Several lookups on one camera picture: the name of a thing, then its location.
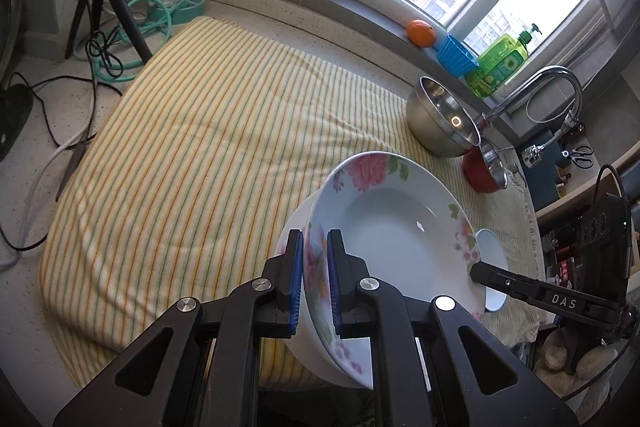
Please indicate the round teal power strip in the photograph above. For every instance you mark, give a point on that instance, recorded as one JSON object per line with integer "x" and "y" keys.
{"x": 187, "y": 4}

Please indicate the dark teal utensil holder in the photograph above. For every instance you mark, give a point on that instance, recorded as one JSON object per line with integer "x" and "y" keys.
{"x": 545, "y": 187}

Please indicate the black oval device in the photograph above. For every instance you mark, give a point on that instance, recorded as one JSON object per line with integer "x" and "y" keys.
{"x": 12, "y": 122}

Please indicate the green dish soap bottle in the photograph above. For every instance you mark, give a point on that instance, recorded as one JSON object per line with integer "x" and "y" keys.
{"x": 500, "y": 62}

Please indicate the orange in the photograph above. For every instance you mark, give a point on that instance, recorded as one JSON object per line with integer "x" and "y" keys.
{"x": 421, "y": 33}

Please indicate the scissors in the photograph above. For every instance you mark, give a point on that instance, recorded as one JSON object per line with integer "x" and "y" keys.
{"x": 580, "y": 155}

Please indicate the grey window sill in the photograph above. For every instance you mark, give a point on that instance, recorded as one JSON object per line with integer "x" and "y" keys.
{"x": 360, "y": 14}

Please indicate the plate large pink flowers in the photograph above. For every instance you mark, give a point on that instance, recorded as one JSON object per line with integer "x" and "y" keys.
{"x": 400, "y": 232}

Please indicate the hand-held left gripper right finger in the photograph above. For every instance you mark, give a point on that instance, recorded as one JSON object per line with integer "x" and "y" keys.
{"x": 334, "y": 277}

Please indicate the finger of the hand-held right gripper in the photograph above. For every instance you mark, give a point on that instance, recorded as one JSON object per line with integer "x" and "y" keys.
{"x": 530, "y": 289}

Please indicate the small white bowl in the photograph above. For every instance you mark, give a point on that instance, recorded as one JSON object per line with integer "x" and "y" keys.
{"x": 492, "y": 252}

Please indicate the yellow striped towel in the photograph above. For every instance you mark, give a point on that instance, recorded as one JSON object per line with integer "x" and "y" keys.
{"x": 200, "y": 147}

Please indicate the small red bowl steel inside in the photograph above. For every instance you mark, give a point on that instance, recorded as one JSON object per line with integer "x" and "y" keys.
{"x": 477, "y": 174}

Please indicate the chrome faucet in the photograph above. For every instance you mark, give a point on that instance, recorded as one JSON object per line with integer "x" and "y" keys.
{"x": 550, "y": 77}

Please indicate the person's right hand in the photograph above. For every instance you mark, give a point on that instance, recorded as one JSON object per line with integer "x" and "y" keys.
{"x": 555, "y": 352}

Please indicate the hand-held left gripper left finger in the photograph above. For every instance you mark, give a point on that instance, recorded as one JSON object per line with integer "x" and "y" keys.
{"x": 296, "y": 267}

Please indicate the blue ribbed cup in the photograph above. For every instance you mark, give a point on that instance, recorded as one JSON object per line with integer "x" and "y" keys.
{"x": 456, "y": 57}

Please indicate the plate small pink flowers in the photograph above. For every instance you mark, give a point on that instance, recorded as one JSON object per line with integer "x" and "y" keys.
{"x": 286, "y": 242}

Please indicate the large steel bowl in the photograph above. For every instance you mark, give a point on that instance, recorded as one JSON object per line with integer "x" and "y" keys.
{"x": 435, "y": 122}

